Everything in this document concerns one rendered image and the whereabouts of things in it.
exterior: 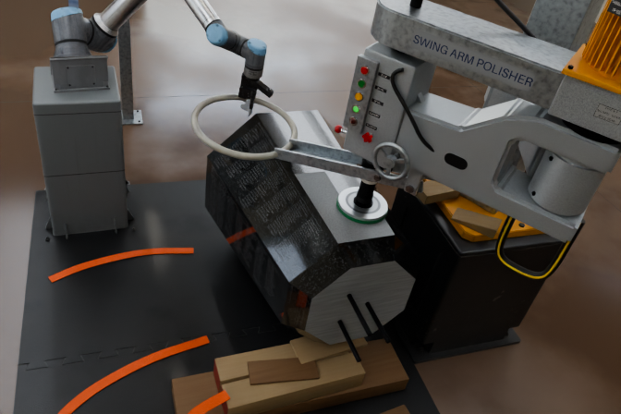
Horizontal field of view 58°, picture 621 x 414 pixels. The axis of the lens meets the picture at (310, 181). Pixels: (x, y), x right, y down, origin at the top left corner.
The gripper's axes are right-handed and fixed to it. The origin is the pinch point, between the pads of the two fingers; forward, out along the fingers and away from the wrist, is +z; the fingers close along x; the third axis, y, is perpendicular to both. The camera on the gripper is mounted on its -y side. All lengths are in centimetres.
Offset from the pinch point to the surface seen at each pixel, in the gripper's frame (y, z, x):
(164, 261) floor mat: 32, 89, 29
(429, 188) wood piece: -89, 0, 33
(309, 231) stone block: -36, 6, 71
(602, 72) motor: -100, -94, 92
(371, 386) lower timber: -79, 72, 94
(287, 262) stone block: -30, 16, 81
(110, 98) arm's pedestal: 69, 8, 2
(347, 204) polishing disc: -50, -3, 60
